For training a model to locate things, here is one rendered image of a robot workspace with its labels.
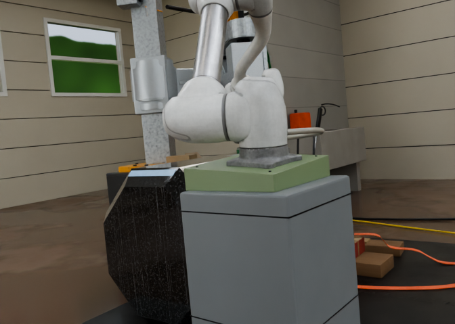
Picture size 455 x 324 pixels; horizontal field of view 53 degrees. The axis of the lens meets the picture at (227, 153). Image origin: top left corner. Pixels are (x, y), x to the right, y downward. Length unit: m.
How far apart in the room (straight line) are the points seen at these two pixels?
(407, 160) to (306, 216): 6.08
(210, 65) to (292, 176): 0.49
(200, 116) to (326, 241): 0.54
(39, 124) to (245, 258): 7.70
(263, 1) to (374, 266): 1.76
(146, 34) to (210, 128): 2.11
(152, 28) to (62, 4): 6.21
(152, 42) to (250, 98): 2.12
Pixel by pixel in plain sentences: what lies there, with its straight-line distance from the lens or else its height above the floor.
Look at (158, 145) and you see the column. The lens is 3.36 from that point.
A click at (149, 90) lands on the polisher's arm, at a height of 1.31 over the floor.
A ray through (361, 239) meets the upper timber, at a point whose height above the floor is 0.19.
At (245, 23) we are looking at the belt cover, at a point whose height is 1.66.
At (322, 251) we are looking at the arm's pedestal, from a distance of 1.38.
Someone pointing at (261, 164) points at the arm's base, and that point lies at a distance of 1.36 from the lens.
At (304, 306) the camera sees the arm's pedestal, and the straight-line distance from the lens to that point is 1.31.
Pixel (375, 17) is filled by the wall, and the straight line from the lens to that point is 7.54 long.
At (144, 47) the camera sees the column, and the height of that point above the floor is 1.64.
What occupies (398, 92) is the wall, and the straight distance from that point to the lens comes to 7.31.
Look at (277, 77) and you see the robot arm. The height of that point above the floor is 1.21.
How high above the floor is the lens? 0.98
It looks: 3 degrees down
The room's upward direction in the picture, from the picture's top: 5 degrees counter-clockwise
